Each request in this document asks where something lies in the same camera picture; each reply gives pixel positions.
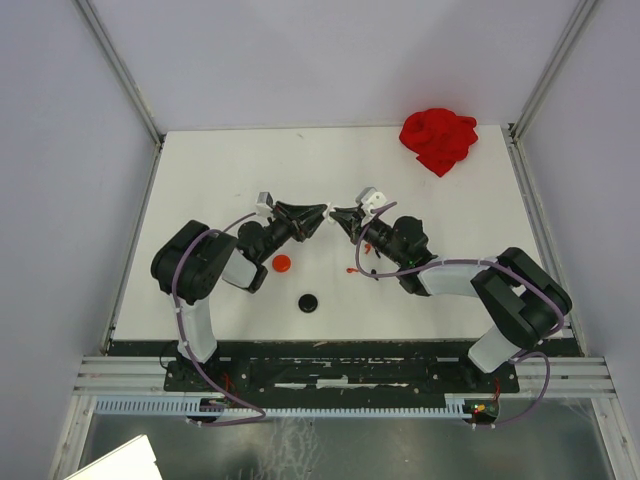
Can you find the white paper sheet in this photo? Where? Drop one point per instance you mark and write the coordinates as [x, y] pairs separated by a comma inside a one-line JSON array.
[[134, 460]]

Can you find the aluminium front rail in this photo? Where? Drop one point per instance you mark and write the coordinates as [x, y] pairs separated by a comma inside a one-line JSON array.
[[586, 377]]

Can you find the red crumpled cloth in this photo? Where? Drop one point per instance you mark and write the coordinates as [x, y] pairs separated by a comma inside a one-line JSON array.
[[439, 137]]

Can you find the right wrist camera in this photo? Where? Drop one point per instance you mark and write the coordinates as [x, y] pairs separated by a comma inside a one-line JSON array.
[[370, 200]]

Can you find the white round earbud case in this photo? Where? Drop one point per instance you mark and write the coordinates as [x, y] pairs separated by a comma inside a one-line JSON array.
[[326, 214]]

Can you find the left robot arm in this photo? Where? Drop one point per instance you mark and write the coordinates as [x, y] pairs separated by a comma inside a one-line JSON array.
[[197, 257]]

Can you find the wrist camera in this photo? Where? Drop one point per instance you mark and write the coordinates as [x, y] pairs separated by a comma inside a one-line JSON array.
[[264, 202], [370, 200]]

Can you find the orange round earbud case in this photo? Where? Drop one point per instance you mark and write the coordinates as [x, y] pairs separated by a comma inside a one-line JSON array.
[[281, 263]]

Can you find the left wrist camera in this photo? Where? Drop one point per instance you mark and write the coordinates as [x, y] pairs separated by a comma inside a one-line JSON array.
[[264, 202]]

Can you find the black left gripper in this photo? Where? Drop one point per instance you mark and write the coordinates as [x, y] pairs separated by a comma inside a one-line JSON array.
[[302, 221]]

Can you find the aluminium frame post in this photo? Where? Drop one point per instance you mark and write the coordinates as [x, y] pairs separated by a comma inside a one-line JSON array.
[[579, 21], [118, 67]]

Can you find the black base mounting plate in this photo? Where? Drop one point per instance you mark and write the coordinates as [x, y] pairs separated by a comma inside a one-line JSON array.
[[427, 374]]

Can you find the right aluminium frame post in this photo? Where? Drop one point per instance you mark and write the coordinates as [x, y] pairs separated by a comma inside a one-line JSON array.
[[579, 21]]

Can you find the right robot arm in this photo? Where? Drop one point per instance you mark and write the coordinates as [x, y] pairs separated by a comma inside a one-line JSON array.
[[524, 302]]

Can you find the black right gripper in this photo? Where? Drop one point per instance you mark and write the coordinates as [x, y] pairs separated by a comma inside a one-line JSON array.
[[351, 219]]

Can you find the black round earbud case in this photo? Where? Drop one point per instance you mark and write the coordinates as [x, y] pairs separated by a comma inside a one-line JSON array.
[[308, 303]]

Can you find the left aluminium frame post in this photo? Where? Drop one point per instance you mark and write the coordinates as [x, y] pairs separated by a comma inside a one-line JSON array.
[[118, 67]]

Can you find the white slotted cable duct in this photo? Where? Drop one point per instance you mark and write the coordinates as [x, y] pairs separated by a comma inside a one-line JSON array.
[[207, 406]]

